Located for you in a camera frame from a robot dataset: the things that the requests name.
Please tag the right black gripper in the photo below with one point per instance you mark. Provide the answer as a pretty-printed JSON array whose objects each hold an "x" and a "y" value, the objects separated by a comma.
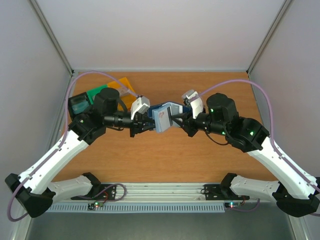
[{"x": 190, "y": 124}]

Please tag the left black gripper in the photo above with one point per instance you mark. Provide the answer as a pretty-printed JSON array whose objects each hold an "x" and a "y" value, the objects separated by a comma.
[{"x": 141, "y": 123}]

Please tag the blue card holder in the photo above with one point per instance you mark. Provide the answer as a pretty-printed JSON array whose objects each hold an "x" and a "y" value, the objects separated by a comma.
[{"x": 162, "y": 115}]

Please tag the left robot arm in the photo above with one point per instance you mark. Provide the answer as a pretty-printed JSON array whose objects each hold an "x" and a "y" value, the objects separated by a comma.
[{"x": 34, "y": 188}]

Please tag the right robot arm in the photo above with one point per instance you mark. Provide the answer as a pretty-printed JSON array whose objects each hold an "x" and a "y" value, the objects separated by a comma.
[{"x": 294, "y": 192}]

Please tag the teal card in black bin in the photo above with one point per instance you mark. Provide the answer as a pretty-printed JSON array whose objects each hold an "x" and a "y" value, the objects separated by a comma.
[{"x": 79, "y": 107}]

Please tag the yellow plastic bin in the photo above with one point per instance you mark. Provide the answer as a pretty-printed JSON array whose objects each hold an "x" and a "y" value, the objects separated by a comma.
[{"x": 125, "y": 96}]

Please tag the green plastic bin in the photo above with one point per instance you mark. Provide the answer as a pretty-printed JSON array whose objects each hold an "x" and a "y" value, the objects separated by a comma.
[{"x": 93, "y": 92}]

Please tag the black plastic bin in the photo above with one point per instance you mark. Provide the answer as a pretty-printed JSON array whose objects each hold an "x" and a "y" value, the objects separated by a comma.
[{"x": 76, "y": 99}]

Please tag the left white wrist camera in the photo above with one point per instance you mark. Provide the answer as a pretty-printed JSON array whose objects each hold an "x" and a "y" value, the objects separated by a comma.
[{"x": 139, "y": 106}]

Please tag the aluminium front rail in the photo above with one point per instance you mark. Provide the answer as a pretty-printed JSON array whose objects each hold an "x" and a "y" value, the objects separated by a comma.
[{"x": 162, "y": 192}]

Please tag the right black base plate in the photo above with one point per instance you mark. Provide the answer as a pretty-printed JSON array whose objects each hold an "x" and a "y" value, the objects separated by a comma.
[{"x": 214, "y": 192}]

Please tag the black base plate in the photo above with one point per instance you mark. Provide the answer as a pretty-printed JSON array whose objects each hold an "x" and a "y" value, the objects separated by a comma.
[
  {"x": 107, "y": 192},
  {"x": 214, "y": 192}
]

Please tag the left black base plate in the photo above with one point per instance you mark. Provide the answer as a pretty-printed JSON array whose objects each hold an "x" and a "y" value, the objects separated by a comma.
[{"x": 107, "y": 192}]

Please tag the grey slotted cable duct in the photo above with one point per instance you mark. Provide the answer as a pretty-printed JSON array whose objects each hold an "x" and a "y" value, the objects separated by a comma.
[{"x": 136, "y": 208}]

